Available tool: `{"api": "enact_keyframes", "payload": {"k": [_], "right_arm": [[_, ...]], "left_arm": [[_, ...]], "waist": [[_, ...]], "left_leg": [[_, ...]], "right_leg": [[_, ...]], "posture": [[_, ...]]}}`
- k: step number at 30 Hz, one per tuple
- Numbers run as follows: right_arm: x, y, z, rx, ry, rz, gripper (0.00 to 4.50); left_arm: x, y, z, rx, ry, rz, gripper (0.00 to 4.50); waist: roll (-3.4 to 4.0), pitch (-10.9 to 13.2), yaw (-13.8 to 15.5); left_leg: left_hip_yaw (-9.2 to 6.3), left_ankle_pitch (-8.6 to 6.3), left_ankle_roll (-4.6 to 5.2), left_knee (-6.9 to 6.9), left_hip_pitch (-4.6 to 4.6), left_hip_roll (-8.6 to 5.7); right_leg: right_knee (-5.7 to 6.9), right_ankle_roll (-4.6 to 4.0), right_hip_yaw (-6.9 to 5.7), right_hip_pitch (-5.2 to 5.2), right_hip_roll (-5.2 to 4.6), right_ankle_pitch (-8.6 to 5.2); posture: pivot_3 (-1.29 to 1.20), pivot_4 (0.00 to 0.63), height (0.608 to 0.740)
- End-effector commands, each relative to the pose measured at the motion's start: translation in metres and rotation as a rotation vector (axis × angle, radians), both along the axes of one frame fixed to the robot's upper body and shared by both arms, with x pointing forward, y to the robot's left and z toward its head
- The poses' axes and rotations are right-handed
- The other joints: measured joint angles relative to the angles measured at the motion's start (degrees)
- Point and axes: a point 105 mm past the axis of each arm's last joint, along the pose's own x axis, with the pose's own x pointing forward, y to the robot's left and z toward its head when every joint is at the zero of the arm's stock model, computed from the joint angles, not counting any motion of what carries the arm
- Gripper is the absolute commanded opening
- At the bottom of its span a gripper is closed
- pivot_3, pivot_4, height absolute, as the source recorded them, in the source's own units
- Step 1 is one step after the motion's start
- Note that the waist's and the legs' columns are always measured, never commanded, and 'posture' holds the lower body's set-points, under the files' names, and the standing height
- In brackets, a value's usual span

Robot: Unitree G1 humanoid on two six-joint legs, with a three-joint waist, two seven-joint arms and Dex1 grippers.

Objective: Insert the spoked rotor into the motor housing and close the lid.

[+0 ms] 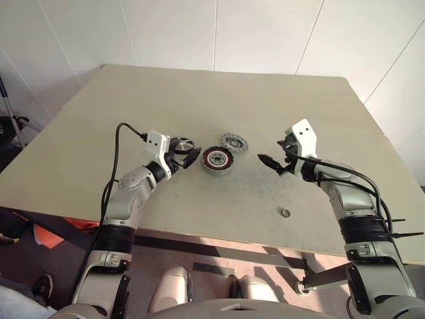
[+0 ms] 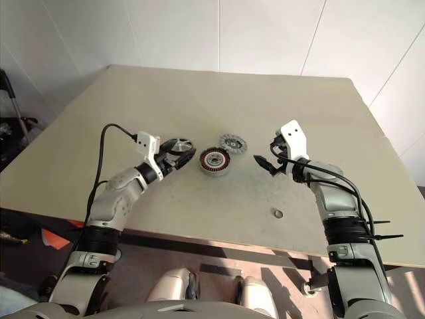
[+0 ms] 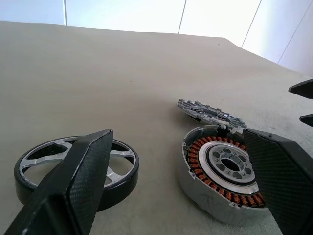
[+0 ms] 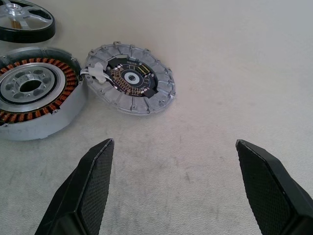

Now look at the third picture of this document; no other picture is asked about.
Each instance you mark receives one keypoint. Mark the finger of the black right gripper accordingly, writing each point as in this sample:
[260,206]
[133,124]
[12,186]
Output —
[304,88]
[308,118]

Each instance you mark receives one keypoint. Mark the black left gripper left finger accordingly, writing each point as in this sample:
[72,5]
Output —
[73,183]

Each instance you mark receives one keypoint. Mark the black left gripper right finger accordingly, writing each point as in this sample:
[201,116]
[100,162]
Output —
[281,183]

